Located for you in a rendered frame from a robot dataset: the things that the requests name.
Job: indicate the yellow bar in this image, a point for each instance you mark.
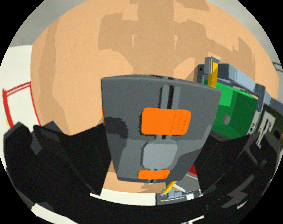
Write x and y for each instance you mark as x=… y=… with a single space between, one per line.
x=212 y=81

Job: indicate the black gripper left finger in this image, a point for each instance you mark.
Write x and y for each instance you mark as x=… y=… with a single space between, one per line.
x=87 y=153

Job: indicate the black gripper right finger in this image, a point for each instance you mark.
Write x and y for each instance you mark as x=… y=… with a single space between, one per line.
x=218 y=155

